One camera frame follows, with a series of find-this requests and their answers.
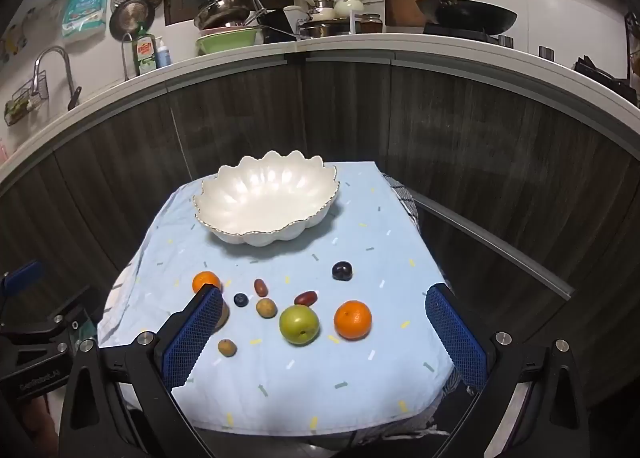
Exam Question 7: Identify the cream teapot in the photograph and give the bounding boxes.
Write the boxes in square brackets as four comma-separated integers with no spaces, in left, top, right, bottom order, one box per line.
[333,0,364,19]

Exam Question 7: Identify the brown longan front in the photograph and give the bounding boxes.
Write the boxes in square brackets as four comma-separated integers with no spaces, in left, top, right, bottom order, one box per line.
[217,339,238,358]

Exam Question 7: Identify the wall tissue pack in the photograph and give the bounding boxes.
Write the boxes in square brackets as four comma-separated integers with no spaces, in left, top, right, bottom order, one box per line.
[61,0,107,44]

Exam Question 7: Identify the yellow-brown mango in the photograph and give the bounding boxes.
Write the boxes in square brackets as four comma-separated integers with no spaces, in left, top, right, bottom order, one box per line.
[214,302,230,332]

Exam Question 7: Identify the dark blueberry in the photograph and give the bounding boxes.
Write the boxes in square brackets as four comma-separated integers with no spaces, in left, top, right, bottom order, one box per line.
[233,293,248,307]

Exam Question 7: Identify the dark red jujube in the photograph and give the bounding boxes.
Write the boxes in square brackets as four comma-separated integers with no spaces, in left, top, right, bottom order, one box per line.
[254,278,269,297]

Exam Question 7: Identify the black wok on stove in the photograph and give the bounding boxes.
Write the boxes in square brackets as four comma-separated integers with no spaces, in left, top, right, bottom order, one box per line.
[416,0,518,36]

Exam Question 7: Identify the chrome kitchen faucet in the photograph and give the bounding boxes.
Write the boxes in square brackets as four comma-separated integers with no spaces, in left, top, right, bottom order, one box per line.
[31,45,83,112]

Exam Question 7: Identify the green dish soap bottle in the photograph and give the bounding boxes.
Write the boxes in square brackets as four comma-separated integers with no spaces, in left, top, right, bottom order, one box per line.
[134,24,158,75]

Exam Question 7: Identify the large orange mandarin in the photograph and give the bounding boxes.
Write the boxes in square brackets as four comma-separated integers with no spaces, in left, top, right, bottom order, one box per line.
[334,300,372,341]

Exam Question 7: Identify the stainless steel pot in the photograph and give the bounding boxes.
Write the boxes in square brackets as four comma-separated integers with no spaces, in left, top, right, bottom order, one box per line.
[193,0,254,30]

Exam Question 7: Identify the small orange mandarin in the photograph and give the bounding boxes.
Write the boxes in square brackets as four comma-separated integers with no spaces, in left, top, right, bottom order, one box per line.
[192,270,222,294]

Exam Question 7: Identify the brown longan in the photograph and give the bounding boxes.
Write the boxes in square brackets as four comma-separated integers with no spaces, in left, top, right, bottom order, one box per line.
[217,339,238,358]
[256,297,278,319]

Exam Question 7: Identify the green apple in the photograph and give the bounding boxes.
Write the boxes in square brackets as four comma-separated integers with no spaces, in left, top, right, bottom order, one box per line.
[279,305,320,346]

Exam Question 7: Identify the blue soap dispenser bottle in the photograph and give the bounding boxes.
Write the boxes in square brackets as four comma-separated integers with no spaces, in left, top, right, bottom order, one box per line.
[156,36,171,68]

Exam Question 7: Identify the green plastic basin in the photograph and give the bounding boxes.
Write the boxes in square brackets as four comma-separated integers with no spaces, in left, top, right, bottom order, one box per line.
[195,26,259,54]

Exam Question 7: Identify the light blue confetti tablecloth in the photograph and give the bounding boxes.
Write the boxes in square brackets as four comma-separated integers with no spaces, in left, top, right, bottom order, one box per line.
[98,162,454,436]

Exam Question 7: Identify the wire sink caddy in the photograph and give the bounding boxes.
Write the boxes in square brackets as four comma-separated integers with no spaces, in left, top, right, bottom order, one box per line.
[3,80,49,126]

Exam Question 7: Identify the hanging steel pan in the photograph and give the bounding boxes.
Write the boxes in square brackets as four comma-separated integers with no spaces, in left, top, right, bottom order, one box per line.
[110,0,155,40]

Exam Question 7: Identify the dark purple plum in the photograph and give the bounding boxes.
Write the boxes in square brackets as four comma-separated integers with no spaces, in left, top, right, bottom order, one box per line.
[332,261,354,281]

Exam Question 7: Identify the white scalloped ceramic bowl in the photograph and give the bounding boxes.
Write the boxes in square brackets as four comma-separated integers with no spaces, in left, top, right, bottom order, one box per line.
[192,150,340,248]

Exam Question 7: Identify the red grape tomato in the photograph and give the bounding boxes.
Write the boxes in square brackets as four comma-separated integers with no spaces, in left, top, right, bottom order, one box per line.
[294,291,318,307]

